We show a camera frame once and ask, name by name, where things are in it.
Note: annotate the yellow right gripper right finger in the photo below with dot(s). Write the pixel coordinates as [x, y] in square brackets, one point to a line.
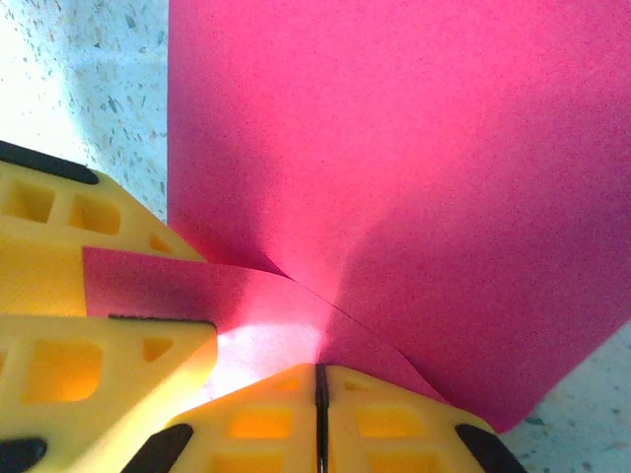
[394, 453]

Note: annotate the pink paper sheet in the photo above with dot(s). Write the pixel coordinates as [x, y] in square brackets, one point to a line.
[394, 172]

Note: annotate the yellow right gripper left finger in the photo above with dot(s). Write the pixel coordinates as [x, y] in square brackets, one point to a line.
[256, 453]

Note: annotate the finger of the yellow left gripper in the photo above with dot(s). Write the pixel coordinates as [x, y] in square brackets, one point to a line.
[44, 276]
[123, 384]

